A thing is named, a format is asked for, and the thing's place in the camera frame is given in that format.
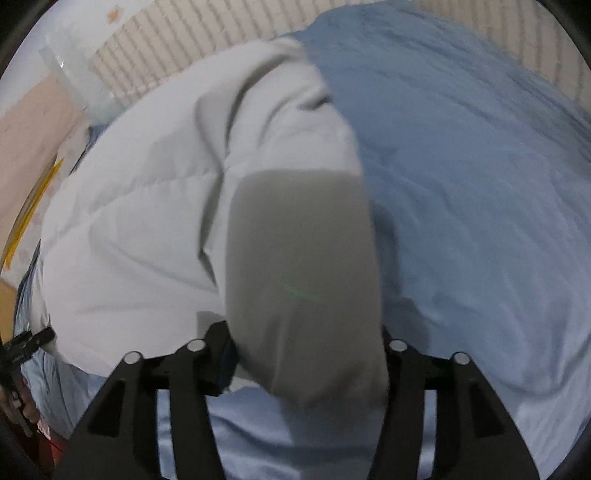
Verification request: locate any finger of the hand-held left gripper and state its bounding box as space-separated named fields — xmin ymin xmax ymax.
xmin=0 ymin=327 xmax=56 ymax=370
xmin=0 ymin=364 xmax=35 ymax=439

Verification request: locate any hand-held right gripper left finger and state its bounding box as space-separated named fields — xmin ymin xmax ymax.
xmin=53 ymin=320 xmax=238 ymax=480

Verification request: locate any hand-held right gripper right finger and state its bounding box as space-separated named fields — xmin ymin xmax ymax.
xmin=369 ymin=325 xmax=541 ymax=480

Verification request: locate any white puffy jacket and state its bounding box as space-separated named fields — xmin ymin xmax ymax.
xmin=39 ymin=37 xmax=391 ymax=407

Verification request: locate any yellow-edged flat board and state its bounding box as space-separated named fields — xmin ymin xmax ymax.
xmin=0 ymin=157 xmax=65 ymax=268

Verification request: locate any blue bed sheet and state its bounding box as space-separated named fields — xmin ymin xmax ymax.
xmin=14 ymin=0 xmax=591 ymax=480

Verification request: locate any white floral mattress cover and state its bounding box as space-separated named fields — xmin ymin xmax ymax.
xmin=9 ymin=124 xmax=100 ymax=278

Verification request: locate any clear plastic bag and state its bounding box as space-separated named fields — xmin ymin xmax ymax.
xmin=39 ymin=18 xmax=118 ymax=118

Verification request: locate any cream striped headboard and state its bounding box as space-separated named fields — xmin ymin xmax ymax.
xmin=90 ymin=0 xmax=591 ymax=107

